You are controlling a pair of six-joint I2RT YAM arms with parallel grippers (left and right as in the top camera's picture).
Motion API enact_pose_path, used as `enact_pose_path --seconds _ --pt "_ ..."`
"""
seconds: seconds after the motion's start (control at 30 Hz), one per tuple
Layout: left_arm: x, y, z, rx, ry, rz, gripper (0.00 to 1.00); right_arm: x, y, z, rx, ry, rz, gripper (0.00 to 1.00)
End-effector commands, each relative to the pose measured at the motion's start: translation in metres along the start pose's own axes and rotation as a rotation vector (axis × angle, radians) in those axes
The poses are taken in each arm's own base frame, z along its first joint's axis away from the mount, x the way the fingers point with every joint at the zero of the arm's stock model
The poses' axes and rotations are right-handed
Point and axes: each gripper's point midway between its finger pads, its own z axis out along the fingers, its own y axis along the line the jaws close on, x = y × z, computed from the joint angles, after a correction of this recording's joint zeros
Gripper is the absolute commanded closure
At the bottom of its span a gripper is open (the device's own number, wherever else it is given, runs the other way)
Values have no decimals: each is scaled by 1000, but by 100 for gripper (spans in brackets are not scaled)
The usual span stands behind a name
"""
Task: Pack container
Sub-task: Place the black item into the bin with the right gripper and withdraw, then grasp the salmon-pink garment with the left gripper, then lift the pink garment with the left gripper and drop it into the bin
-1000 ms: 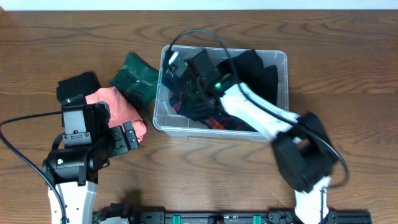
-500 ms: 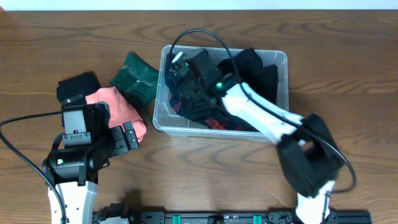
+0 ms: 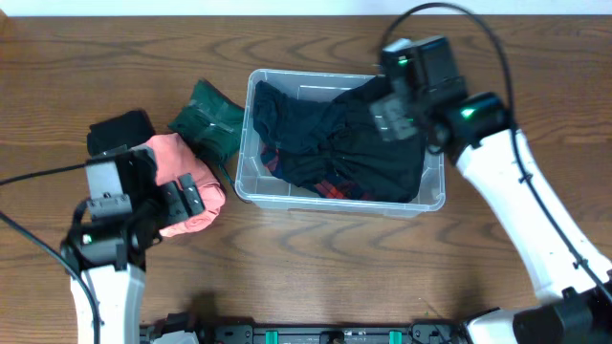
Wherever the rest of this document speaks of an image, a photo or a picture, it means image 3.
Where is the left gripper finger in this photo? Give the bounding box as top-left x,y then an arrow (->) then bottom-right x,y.
160,182 -> 187,226
179,173 -> 206,216

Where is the salmon pink garment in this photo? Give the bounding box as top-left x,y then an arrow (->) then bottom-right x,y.
143,133 -> 226,237

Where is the black garment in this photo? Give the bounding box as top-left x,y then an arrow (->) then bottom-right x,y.
86,109 -> 156,156
278,76 -> 426,203

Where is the red navy plaid shirt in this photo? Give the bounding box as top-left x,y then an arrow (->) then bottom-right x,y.
260,145 -> 375,201

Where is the dark navy garment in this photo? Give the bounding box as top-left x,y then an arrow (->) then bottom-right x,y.
252,81 -> 348,154

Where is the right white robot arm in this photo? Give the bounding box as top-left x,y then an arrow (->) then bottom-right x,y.
371,36 -> 611,343

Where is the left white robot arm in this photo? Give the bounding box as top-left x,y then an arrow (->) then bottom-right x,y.
60,147 -> 206,343

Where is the clear plastic storage container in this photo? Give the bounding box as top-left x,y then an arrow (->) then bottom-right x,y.
235,69 -> 446,218

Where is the dark green folded garment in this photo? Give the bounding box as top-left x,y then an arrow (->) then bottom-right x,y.
167,79 -> 245,165

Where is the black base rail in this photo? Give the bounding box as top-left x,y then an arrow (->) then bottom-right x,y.
140,312 -> 469,344

